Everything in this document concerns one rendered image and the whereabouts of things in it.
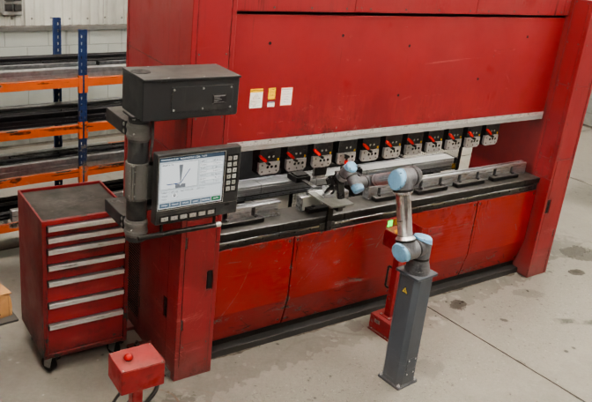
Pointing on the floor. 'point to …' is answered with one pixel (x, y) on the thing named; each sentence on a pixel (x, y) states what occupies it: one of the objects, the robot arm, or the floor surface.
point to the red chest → (71, 270)
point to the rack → (61, 124)
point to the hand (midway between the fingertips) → (328, 195)
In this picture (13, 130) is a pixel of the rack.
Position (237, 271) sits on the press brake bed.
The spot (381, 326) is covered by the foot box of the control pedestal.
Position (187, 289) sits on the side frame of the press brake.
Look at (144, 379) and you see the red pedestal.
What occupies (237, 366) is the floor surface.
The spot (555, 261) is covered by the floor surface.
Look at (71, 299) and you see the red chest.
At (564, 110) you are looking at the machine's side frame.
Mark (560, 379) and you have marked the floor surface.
